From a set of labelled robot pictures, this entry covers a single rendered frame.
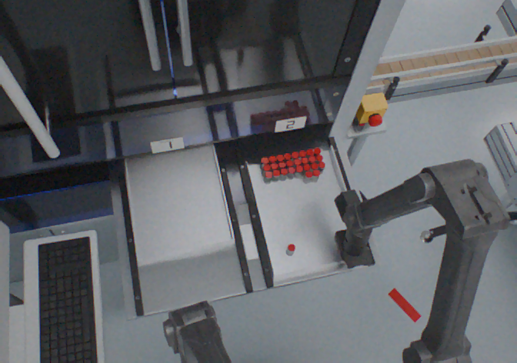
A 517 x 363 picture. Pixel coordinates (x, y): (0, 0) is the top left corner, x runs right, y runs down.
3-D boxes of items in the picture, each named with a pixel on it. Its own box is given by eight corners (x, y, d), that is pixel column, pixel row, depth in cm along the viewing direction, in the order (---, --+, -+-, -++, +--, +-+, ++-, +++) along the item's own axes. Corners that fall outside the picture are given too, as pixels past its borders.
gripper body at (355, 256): (357, 229, 137) (362, 215, 131) (371, 264, 132) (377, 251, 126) (334, 234, 136) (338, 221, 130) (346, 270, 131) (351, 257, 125)
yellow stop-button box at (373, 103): (351, 104, 156) (357, 90, 150) (374, 100, 157) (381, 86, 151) (359, 125, 153) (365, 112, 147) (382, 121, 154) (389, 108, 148)
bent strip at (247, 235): (236, 212, 147) (237, 204, 142) (246, 210, 148) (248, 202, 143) (248, 260, 142) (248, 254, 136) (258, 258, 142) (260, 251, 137)
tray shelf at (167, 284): (107, 157, 154) (106, 154, 153) (332, 118, 165) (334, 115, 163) (127, 321, 135) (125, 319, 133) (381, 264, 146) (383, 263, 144)
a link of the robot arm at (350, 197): (351, 222, 116) (386, 214, 118) (333, 181, 123) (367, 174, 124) (341, 247, 126) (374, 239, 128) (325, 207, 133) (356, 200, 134)
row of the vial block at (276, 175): (262, 178, 152) (264, 171, 148) (321, 167, 155) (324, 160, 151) (265, 184, 151) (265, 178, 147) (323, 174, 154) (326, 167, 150)
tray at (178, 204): (123, 151, 153) (121, 145, 150) (211, 136, 157) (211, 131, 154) (138, 262, 140) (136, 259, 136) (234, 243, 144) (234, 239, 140)
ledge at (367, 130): (334, 101, 168) (335, 98, 166) (371, 95, 170) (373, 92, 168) (346, 139, 162) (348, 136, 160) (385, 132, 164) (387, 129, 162)
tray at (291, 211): (245, 166, 154) (246, 161, 151) (329, 151, 158) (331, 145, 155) (273, 278, 140) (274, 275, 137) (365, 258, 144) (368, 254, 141)
